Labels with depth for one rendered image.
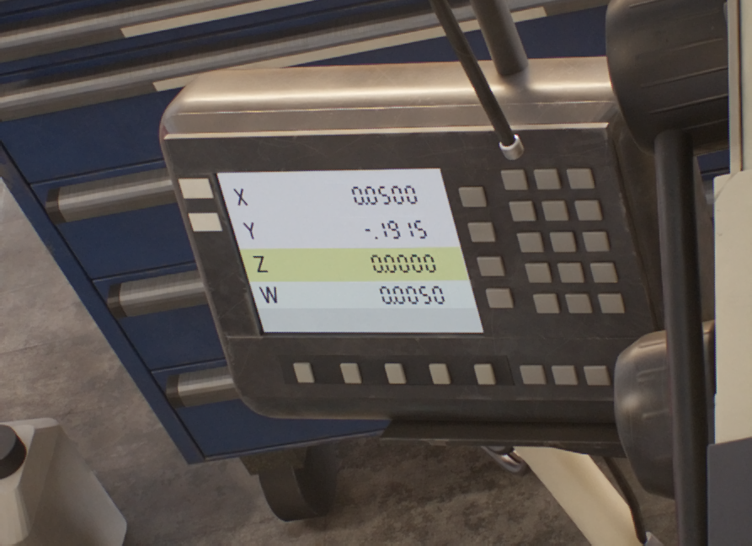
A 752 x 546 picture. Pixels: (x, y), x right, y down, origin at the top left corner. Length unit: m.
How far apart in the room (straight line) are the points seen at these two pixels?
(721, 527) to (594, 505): 1.29
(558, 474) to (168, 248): 1.09
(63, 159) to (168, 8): 0.26
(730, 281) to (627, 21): 0.20
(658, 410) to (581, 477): 1.00
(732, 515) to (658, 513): 2.52
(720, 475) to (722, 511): 0.01
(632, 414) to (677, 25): 0.16
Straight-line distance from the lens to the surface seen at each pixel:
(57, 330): 4.19
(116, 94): 3.29
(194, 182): 2.30
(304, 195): 2.27
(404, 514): 3.80
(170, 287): 3.49
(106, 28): 3.24
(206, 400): 3.61
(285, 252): 2.30
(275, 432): 3.67
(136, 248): 3.48
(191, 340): 3.58
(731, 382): 1.21
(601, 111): 2.16
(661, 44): 1.41
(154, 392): 3.65
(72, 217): 3.43
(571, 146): 2.17
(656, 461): 1.45
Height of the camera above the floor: 2.75
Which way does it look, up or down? 43 degrees down
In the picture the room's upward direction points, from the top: 29 degrees counter-clockwise
